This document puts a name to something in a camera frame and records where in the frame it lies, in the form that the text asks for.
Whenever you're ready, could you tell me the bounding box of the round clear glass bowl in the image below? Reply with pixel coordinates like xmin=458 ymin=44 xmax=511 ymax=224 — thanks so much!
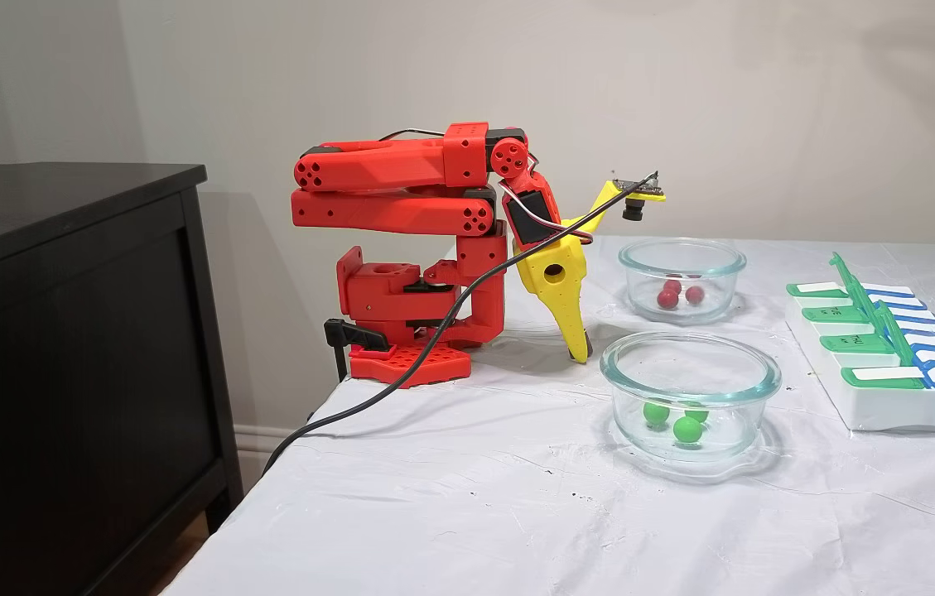
xmin=619 ymin=238 xmax=748 ymax=325
xmin=600 ymin=331 xmax=783 ymax=464

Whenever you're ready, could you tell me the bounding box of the black table clamp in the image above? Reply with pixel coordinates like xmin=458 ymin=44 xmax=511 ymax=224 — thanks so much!
xmin=324 ymin=318 xmax=391 ymax=383

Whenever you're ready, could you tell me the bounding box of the white tablecloth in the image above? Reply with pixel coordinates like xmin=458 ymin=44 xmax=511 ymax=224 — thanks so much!
xmin=161 ymin=234 xmax=935 ymax=596

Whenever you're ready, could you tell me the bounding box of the green blue weekly pill organizer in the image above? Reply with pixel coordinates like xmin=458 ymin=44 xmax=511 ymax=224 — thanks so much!
xmin=785 ymin=252 xmax=935 ymax=437

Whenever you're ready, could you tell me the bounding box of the white baseboard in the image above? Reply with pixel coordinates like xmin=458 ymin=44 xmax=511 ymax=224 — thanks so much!
xmin=234 ymin=424 xmax=306 ymax=496

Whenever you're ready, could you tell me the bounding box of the black wooden cabinet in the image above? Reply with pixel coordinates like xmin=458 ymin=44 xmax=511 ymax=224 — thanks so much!
xmin=0 ymin=162 xmax=244 ymax=596

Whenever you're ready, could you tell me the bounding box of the black camera cable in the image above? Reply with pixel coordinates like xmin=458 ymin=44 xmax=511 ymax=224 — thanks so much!
xmin=262 ymin=171 xmax=660 ymax=477

